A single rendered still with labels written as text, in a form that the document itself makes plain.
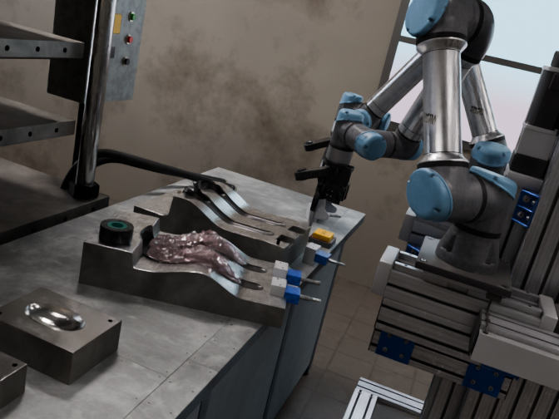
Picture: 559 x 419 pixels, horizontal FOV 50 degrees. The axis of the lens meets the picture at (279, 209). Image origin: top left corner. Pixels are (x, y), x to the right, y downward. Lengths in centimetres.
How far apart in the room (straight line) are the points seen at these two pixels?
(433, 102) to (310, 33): 239
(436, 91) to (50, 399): 101
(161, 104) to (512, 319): 309
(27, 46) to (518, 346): 148
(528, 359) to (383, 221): 243
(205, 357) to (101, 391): 24
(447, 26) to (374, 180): 235
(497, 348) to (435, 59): 66
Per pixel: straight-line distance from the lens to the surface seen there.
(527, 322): 154
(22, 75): 482
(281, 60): 380
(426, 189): 136
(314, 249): 186
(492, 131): 210
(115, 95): 234
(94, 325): 124
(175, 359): 129
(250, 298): 146
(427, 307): 154
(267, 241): 173
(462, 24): 148
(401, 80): 200
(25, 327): 122
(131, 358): 128
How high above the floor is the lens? 151
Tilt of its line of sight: 18 degrees down
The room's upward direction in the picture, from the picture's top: 13 degrees clockwise
